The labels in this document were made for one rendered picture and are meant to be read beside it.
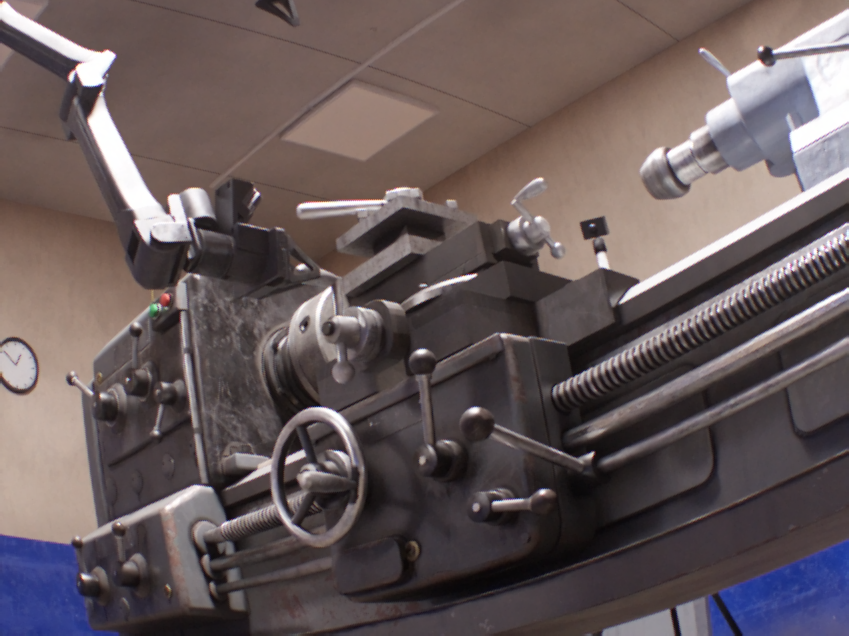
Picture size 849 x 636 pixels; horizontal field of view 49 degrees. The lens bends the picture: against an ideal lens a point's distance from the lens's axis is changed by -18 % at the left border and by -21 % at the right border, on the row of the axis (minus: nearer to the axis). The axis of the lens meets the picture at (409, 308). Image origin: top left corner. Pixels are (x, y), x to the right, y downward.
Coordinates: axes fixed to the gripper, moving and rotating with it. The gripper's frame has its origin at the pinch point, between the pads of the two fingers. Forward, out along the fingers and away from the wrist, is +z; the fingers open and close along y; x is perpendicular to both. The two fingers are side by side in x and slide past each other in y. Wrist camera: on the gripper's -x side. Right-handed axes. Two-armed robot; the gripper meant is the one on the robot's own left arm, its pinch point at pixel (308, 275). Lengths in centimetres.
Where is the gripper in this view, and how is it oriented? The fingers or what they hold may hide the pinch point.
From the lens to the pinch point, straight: 150.1
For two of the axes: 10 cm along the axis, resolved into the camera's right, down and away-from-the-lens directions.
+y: -6.8, 3.0, 6.7
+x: 1.0, 9.4, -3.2
